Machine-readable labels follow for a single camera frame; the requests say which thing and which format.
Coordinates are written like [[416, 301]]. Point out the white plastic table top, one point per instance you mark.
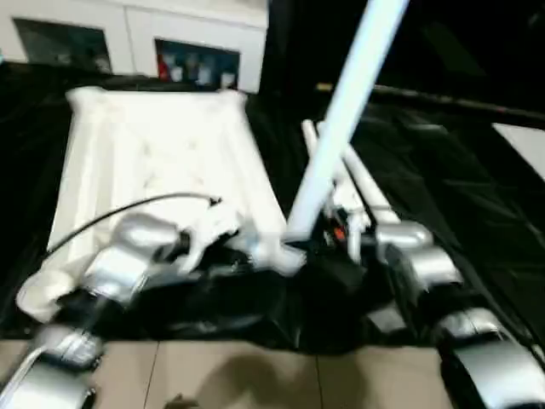
[[170, 140]]

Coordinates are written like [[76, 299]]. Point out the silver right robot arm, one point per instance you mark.
[[430, 264]]

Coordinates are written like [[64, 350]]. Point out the black work mat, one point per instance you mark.
[[447, 213]]

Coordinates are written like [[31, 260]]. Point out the small gold object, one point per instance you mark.
[[322, 86]]

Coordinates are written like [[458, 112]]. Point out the dark long rod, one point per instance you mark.
[[447, 100]]

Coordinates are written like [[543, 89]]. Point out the white cup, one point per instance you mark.
[[227, 78]]

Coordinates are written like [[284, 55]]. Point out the white tub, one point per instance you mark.
[[203, 74]]

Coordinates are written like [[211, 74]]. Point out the white jar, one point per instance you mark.
[[176, 73]]

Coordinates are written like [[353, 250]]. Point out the red package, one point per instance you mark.
[[164, 68]]

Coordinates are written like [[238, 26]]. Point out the white flat board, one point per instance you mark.
[[526, 145]]

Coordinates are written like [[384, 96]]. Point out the white glass door cabinet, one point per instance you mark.
[[136, 25]]

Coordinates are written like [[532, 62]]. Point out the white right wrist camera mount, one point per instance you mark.
[[351, 200]]

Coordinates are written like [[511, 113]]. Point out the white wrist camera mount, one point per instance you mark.
[[351, 200], [204, 226]]

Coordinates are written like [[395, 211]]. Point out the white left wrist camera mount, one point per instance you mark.
[[204, 226]]

